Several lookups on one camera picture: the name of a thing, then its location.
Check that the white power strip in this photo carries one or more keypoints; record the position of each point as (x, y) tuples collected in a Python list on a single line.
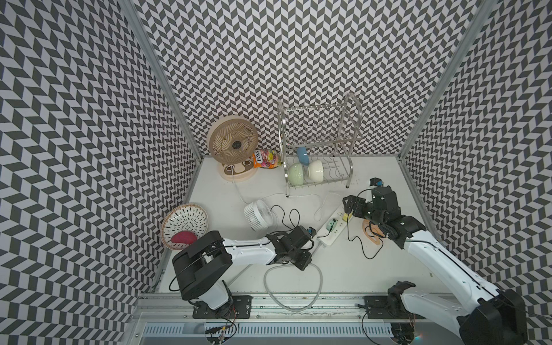
[(327, 238)]

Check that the green plug adapter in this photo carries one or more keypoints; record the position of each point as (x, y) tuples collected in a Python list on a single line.
[(331, 224)]

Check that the metal dish rack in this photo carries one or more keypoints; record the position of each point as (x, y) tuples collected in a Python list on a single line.
[(330, 132)]

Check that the green bowl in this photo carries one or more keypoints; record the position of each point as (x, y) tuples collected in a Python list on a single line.
[(296, 175)]

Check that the white bowl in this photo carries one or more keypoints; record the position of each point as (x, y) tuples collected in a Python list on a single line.
[(316, 171)]

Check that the yellow plug adapter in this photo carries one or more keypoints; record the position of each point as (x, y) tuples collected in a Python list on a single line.
[(346, 215)]

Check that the pink object in basket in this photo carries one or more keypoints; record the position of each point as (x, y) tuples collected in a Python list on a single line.
[(184, 237)]

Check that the colourful snack bag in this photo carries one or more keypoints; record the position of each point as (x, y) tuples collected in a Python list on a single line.
[(266, 158)]

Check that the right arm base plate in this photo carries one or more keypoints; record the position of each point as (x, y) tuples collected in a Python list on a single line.
[(379, 307)]

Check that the blue cup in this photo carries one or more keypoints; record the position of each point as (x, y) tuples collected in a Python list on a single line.
[(302, 155)]

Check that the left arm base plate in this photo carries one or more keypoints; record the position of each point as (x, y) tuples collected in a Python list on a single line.
[(238, 307)]

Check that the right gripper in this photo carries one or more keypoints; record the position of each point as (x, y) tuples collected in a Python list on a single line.
[(352, 199)]

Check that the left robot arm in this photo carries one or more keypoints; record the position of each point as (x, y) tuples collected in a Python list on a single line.
[(199, 267)]

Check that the small white desk fan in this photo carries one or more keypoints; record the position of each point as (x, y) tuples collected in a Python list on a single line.
[(258, 216)]

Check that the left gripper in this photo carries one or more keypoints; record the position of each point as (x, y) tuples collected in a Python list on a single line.
[(305, 261)]

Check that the beige bear desk fan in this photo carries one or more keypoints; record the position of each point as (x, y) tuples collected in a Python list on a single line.
[(231, 141)]

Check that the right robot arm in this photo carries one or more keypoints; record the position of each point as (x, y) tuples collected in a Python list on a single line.
[(482, 314)]

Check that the patterned woven basket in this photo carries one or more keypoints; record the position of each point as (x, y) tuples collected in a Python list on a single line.
[(187, 217)]

